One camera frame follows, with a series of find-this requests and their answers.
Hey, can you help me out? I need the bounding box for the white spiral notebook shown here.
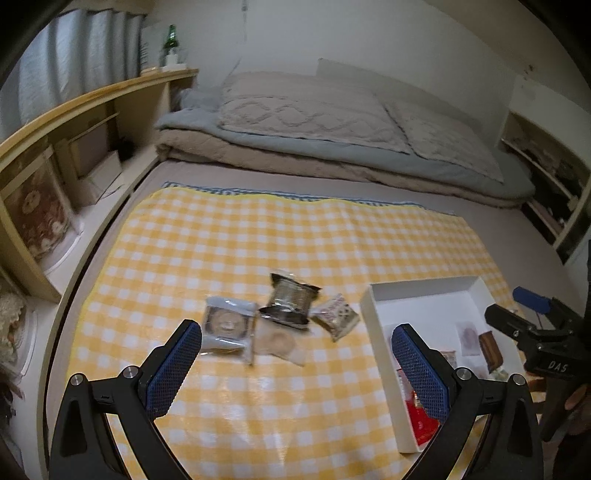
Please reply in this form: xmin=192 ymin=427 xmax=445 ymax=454
xmin=137 ymin=27 xmax=163 ymax=75

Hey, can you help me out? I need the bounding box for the yellow checkered mat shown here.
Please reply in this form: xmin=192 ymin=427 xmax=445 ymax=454
xmin=74 ymin=181 xmax=529 ymax=480

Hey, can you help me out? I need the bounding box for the green glass bottle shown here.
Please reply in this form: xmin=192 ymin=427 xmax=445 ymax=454
xmin=161 ymin=24 xmax=181 ymax=68

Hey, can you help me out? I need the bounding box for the wooden shelf unit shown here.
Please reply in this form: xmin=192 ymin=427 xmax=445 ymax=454
xmin=0 ymin=68 xmax=199 ymax=304

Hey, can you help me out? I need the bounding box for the small white box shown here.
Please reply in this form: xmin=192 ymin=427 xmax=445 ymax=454
xmin=84 ymin=149 xmax=124 ymax=205

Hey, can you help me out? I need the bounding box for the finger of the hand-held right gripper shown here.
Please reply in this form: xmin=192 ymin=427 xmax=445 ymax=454
xmin=484 ymin=304 xmax=540 ymax=342
xmin=513 ymin=286 xmax=552 ymax=317

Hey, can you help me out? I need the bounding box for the cream plush toy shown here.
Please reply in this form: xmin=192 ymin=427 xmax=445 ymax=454
xmin=0 ymin=290 xmax=29 ymax=372

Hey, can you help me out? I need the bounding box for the brown cardboard box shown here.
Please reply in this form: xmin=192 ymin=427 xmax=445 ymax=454
xmin=54 ymin=112 xmax=122 ymax=180

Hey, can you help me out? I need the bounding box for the grey folded duvet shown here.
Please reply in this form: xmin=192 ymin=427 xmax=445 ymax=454
xmin=154 ymin=87 xmax=537 ymax=198

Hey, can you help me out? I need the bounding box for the beige folded duvet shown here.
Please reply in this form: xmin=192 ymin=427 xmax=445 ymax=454
xmin=154 ymin=129 xmax=523 ymax=212

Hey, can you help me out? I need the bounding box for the large quilted beige pillow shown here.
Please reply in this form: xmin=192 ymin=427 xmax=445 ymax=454
xmin=216 ymin=82 xmax=413 ymax=156

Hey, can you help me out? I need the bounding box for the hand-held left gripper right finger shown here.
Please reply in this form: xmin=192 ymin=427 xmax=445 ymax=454
xmin=390 ymin=323 xmax=543 ymax=480

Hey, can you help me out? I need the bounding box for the white side shelf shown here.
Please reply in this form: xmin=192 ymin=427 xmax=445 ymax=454
xmin=498 ymin=73 xmax=591 ymax=265

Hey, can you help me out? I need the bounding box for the clear bag of plush toys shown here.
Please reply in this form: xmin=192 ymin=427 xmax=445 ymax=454
xmin=1 ymin=147 xmax=75 ymax=263

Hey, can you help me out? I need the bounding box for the grey curtain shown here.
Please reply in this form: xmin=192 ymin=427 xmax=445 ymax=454
xmin=13 ymin=8 xmax=149 ymax=101

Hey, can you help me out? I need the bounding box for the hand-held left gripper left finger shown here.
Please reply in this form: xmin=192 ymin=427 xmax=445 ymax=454
xmin=50 ymin=319 xmax=204 ymax=480

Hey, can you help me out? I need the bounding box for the white cardboard box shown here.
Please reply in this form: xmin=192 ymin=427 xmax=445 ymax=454
xmin=359 ymin=275 xmax=533 ymax=454

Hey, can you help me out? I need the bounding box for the small patterned snack packet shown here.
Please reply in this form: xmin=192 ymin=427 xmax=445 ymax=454
xmin=308 ymin=293 xmax=361 ymax=343

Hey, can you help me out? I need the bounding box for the beige round cookie clear packet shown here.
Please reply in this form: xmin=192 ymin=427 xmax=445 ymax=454
xmin=253 ymin=318 xmax=308 ymax=368

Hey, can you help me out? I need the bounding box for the brown chocolate bar packet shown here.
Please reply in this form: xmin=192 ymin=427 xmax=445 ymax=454
xmin=478 ymin=331 xmax=505 ymax=373

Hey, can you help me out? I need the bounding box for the grey round cookie packet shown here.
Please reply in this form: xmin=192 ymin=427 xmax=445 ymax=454
xmin=199 ymin=295 xmax=259 ymax=366

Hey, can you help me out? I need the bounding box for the red snack packet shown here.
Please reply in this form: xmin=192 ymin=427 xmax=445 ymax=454
xmin=397 ymin=369 xmax=440 ymax=447

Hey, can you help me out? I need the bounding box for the black foil snack packet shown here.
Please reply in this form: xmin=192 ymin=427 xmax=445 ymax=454
xmin=257 ymin=271 xmax=322 ymax=331

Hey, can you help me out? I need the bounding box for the purple round snack clear packet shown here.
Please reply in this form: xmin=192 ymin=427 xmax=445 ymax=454
xmin=454 ymin=320 xmax=482 ymax=357

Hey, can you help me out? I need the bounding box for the person's right hand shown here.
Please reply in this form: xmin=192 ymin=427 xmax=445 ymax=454
xmin=564 ymin=382 xmax=591 ymax=437

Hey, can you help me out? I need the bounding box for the small quilted beige pillow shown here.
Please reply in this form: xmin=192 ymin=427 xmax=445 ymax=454
xmin=382 ymin=100 xmax=505 ymax=184

